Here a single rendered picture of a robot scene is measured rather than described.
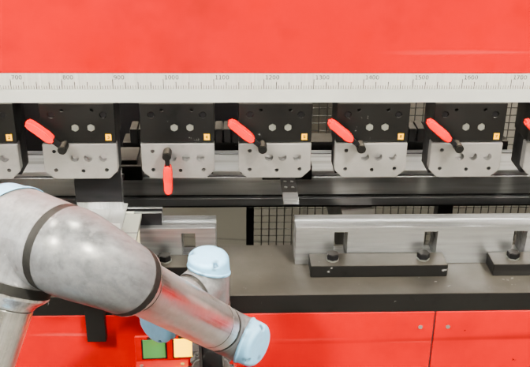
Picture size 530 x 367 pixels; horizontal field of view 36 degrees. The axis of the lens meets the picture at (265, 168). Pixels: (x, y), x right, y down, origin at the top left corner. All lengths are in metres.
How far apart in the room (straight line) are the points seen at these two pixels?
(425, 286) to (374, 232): 0.16
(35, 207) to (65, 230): 0.07
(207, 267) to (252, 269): 0.39
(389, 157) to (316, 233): 0.23
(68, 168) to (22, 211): 0.67
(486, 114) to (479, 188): 0.42
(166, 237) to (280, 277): 0.26
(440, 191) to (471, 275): 0.31
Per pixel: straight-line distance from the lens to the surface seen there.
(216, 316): 1.21
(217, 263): 1.42
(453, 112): 1.69
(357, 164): 1.69
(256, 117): 1.64
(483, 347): 1.87
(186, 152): 1.66
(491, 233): 1.86
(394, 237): 1.81
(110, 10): 1.59
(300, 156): 1.68
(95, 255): 0.99
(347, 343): 1.80
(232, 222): 3.80
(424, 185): 2.05
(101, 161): 1.69
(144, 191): 2.02
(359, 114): 1.65
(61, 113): 1.67
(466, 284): 1.80
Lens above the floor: 1.82
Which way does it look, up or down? 25 degrees down
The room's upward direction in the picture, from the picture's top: 1 degrees clockwise
